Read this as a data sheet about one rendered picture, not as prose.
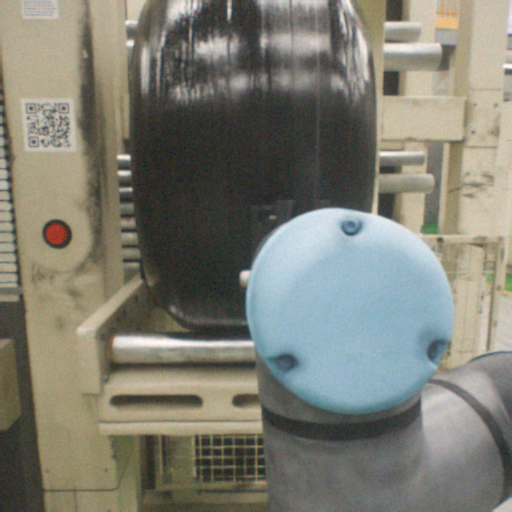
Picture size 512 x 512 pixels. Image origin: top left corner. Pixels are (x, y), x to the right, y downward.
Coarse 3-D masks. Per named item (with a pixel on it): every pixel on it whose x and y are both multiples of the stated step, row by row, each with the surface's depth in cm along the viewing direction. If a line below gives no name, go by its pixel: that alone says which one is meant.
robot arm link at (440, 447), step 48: (432, 384) 25; (288, 432) 19; (336, 432) 18; (384, 432) 18; (432, 432) 21; (480, 432) 22; (288, 480) 19; (336, 480) 18; (384, 480) 18; (432, 480) 20; (480, 480) 21
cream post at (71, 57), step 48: (0, 0) 62; (96, 0) 66; (0, 48) 63; (48, 48) 63; (96, 48) 66; (48, 96) 64; (96, 96) 66; (96, 144) 66; (48, 192) 66; (96, 192) 67; (48, 240) 68; (96, 240) 68; (48, 288) 69; (96, 288) 69; (48, 336) 70; (48, 384) 72; (48, 432) 73; (96, 432) 74; (48, 480) 75; (96, 480) 75
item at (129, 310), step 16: (128, 288) 80; (144, 288) 87; (112, 304) 70; (128, 304) 75; (144, 304) 87; (96, 320) 62; (112, 320) 66; (128, 320) 75; (144, 320) 87; (80, 336) 59; (96, 336) 59; (80, 352) 59; (96, 352) 59; (80, 368) 59; (96, 368) 60; (112, 368) 65; (80, 384) 60; (96, 384) 60
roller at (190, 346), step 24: (120, 336) 64; (144, 336) 64; (168, 336) 64; (192, 336) 64; (216, 336) 64; (240, 336) 64; (120, 360) 64; (144, 360) 64; (168, 360) 64; (192, 360) 64; (216, 360) 64; (240, 360) 64
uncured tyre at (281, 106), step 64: (192, 0) 50; (256, 0) 50; (320, 0) 50; (192, 64) 47; (256, 64) 47; (320, 64) 47; (192, 128) 47; (256, 128) 47; (320, 128) 47; (192, 192) 48; (256, 192) 48; (320, 192) 48; (192, 256) 51; (192, 320) 61
